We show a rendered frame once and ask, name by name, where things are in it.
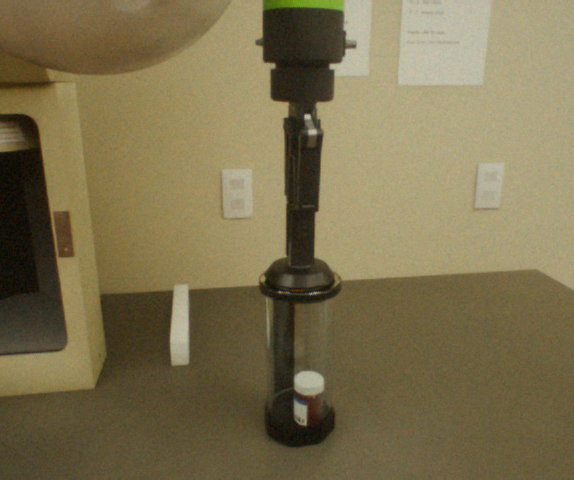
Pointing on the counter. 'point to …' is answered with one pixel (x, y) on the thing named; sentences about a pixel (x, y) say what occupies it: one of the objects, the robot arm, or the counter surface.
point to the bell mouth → (1, 133)
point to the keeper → (63, 233)
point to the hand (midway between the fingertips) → (299, 234)
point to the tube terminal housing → (81, 298)
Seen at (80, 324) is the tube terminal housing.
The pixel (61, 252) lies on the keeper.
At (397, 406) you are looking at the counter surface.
